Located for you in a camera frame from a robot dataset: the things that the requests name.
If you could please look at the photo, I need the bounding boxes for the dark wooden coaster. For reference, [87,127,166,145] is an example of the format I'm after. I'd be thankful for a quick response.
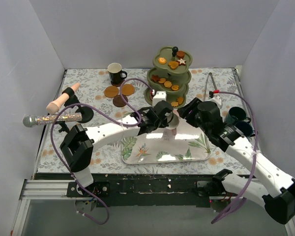
[111,80,124,87]
[113,95,128,107]

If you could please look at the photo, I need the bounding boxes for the black round stand base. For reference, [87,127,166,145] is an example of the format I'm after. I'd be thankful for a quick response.
[76,106,94,123]

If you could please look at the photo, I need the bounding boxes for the dark chocolate round cookie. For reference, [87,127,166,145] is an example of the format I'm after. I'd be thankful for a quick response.
[176,51,185,59]

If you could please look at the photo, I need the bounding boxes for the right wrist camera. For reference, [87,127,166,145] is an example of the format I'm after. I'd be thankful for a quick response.
[208,91,223,108]

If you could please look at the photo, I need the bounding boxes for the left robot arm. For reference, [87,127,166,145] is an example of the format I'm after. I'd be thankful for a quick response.
[60,101,173,197]

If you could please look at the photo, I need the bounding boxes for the metal serving tongs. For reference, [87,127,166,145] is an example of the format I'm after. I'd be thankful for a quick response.
[203,72,217,101]

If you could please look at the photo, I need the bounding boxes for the purple cable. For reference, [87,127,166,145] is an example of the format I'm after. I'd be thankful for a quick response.
[211,90,259,224]
[50,78,155,225]

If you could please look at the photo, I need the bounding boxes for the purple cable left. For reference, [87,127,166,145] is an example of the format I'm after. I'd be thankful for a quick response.
[50,78,155,225]

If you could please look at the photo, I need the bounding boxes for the brown heart cookie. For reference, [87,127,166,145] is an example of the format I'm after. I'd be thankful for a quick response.
[168,61,179,70]

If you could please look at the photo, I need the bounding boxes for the floral tablecloth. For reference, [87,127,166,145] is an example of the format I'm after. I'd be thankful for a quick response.
[36,68,249,175]

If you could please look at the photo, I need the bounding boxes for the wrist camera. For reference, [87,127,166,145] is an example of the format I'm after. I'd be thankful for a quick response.
[208,91,223,108]
[152,91,167,107]

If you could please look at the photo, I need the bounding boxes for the green three-tier cake stand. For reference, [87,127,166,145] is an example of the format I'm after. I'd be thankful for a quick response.
[145,46,193,109]

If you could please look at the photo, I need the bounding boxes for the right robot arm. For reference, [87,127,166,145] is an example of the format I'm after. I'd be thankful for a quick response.
[177,98,295,225]

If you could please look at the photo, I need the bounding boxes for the brown star cookie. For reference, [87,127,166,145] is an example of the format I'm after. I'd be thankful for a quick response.
[151,75,160,83]

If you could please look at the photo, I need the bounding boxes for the pink mug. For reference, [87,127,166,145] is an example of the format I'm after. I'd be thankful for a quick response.
[166,113,179,130]

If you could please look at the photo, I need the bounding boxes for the silver glitter microphone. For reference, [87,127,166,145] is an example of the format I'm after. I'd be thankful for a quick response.
[23,113,83,128]

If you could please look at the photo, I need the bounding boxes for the orange flower cookie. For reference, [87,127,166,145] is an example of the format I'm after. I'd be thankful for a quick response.
[171,101,179,107]

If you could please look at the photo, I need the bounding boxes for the orange round cookie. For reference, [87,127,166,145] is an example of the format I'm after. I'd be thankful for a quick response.
[164,81,172,88]

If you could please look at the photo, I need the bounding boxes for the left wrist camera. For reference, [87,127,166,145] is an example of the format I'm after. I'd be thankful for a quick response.
[152,91,167,107]

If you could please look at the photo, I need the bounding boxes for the light wooden coaster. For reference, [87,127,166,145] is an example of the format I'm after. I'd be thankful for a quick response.
[121,84,135,96]
[104,86,119,98]

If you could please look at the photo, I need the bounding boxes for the dark blue mug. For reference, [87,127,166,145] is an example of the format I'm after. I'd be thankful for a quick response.
[225,107,251,124]
[235,121,256,138]

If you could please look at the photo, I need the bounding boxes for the leaf-patterned white tray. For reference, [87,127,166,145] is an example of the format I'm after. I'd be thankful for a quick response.
[121,111,211,165]

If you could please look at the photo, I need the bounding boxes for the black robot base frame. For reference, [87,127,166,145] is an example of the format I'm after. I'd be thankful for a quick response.
[66,172,243,207]

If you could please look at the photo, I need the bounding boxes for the white-iced star cookie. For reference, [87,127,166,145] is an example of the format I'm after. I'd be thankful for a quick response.
[177,59,186,66]

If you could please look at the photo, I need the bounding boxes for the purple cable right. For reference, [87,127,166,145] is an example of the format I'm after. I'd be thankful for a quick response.
[211,90,259,224]

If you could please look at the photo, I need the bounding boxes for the cream mug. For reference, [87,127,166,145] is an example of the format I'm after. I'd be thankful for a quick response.
[107,62,127,83]

